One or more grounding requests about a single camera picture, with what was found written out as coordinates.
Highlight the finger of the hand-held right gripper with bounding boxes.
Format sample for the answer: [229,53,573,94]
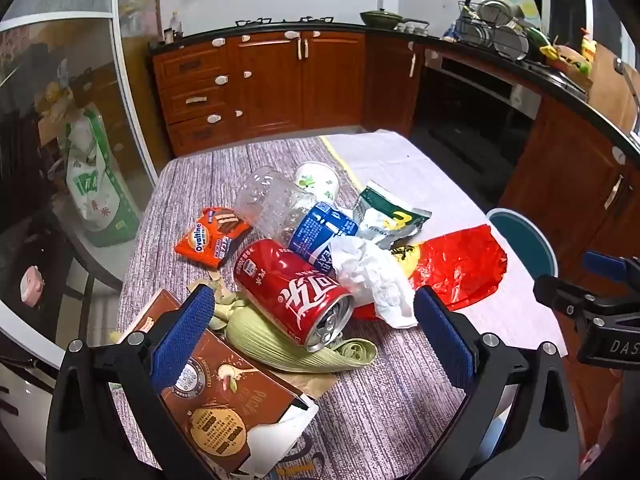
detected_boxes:
[581,251,640,287]
[532,274,608,318]

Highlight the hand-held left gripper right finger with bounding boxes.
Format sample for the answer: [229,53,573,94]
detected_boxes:
[413,285,586,480]

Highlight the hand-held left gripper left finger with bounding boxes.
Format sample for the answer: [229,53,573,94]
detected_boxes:
[45,282,221,480]

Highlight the teal trash bin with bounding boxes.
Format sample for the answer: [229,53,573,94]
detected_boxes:
[486,207,558,278]

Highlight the red plastic bag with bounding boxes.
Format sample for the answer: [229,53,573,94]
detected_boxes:
[357,225,508,321]

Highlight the brown printed cardboard box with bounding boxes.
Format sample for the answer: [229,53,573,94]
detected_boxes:
[120,288,319,478]

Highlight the green wrapping leaves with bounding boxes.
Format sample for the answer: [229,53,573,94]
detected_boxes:
[187,280,378,373]

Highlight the white tissue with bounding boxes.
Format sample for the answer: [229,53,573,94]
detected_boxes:
[327,236,418,329]

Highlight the orange snack wrapper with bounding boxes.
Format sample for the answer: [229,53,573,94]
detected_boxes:
[174,206,252,268]

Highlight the red soda can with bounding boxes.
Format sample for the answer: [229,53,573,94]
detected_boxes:
[233,239,355,352]

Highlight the green and white snack bag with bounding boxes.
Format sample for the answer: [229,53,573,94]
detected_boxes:
[354,180,432,251]

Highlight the torn brown paper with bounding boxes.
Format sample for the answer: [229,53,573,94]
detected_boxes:
[272,360,341,402]

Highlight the clear bottle with blue label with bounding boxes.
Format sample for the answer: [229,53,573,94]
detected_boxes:
[235,166,360,278]

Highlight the white paper cup leaf print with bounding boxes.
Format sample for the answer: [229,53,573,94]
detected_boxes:
[294,161,341,206]

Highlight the grey and white tablecloth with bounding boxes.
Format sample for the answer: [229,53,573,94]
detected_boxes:
[112,130,568,480]

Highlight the pink piggy figure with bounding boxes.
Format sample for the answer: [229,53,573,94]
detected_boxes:
[20,266,46,307]

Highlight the wooden cutting board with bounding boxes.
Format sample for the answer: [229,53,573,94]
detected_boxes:
[586,42,640,133]

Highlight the green and white sack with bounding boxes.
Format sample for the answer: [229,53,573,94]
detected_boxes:
[64,104,142,248]

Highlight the metal faucet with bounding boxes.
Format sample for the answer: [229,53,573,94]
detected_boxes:
[614,57,640,138]

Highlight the built-in dark oven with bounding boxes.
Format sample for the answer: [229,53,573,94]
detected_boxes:
[410,50,542,173]

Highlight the glass sliding door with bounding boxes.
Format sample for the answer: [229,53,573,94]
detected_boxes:
[0,0,161,361]

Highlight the metal dish rack with dishes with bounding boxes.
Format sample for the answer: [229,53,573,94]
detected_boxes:
[455,0,532,61]

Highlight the green wok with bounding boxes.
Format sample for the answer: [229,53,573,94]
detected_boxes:
[360,8,431,30]

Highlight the black gas stove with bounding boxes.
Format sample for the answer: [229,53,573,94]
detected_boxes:
[235,15,335,27]

